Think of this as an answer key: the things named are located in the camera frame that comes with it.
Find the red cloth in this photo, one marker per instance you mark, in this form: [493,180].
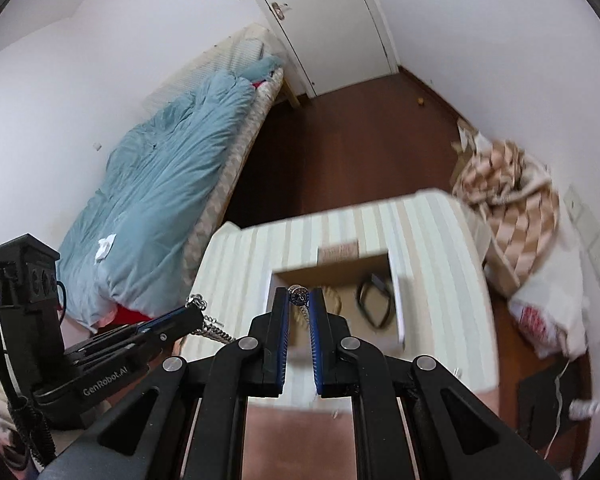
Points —
[127,317]

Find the cream striped cloth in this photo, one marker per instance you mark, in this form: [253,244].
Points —
[430,270]

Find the black flat floor item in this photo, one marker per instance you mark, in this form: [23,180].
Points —
[540,395]

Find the light blue duvet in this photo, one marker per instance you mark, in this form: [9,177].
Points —
[160,180]

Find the white plastic bag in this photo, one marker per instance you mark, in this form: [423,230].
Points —
[550,305]

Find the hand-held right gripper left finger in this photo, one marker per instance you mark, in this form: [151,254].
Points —
[280,345]

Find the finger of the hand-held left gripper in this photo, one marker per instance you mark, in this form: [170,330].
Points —
[152,324]
[130,347]

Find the white paper scrap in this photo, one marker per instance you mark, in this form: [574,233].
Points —
[105,249]

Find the striped pillow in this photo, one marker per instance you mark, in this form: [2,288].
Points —
[247,52]

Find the white door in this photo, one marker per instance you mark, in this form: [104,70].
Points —
[330,20]

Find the small white bottle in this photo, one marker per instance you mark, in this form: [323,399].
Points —
[584,409]

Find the cardboard box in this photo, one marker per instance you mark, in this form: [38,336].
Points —
[350,280]

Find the white wall socket panel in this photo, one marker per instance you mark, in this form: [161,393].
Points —
[587,225]

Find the brown checked blanket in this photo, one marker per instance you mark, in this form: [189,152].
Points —
[520,210]

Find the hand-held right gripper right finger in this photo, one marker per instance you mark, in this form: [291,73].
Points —
[316,345]

